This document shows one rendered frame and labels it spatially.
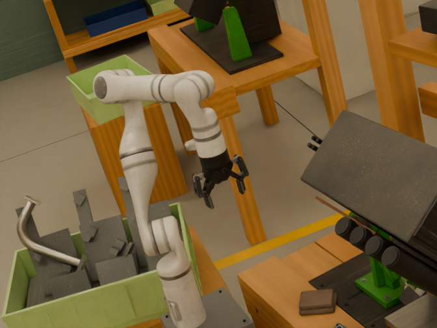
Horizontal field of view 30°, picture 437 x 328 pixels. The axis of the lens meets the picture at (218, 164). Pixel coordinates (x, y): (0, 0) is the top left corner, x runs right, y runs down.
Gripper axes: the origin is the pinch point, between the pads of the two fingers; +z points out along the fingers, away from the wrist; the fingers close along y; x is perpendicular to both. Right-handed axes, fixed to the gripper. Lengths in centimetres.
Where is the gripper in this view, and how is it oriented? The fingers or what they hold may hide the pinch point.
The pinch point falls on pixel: (226, 198)
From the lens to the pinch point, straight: 210.9
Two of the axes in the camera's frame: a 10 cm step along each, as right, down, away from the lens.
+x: -4.3, -2.9, 8.6
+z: 2.6, 8.7, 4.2
